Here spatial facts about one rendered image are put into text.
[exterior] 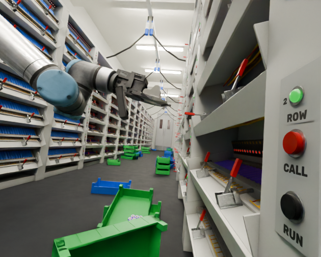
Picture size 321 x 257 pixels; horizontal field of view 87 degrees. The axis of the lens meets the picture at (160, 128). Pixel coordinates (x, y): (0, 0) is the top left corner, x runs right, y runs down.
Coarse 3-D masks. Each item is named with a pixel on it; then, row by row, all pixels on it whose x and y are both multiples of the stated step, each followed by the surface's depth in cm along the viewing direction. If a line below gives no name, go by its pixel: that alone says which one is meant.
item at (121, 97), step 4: (116, 88) 60; (120, 88) 60; (116, 92) 60; (120, 92) 60; (116, 96) 60; (120, 96) 60; (124, 96) 63; (120, 100) 60; (124, 100) 61; (120, 104) 60; (124, 104) 60; (120, 108) 59; (124, 108) 59; (120, 112) 59; (124, 112) 59; (128, 112) 62; (120, 116) 59; (124, 116) 59
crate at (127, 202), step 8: (120, 184) 100; (120, 192) 99; (128, 192) 101; (136, 192) 100; (144, 192) 100; (152, 192) 97; (120, 200) 97; (128, 200) 98; (136, 200) 98; (144, 200) 99; (112, 208) 89; (120, 208) 92; (128, 208) 92; (136, 208) 93; (144, 208) 93; (104, 216) 80; (112, 216) 86; (120, 216) 87; (128, 216) 87; (104, 224) 80
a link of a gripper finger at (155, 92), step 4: (152, 88) 58; (156, 88) 58; (144, 92) 58; (148, 92) 58; (152, 92) 58; (156, 92) 58; (156, 96) 58; (148, 100) 59; (152, 100) 57; (156, 100) 57; (160, 100) 57; (164, 100) 58; (160, 104) 58
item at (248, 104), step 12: (264, 24) 17; (264, 36) 17; (264, 48) 17; (264, 60) 17; (264, 72) 17; (252, 84) 20; (264, 84) 18; (240, 96) 24; (252, 96) 21; (264, 96) 18; (228, 108) 29; (240, 108) 25; (252, 108) 21; (264, 108) 19; (192, 120) 77; (204, 120) 51; (216, 120) 38; (228, 120) 31; (240, 120) 26; (252, 120) 44; (204, 132) 54
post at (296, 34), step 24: (288, 0) 14; (312, 0) 12; (288, 24) 14; (312, 24) 12; (288, 48) 14; (312, 48) 11; (288, 72) 14; (264, 120) 16; (264, 144) 16; (264, 168) 16; (264, 192) 15; (264, 216) 15; (264, 240) 15
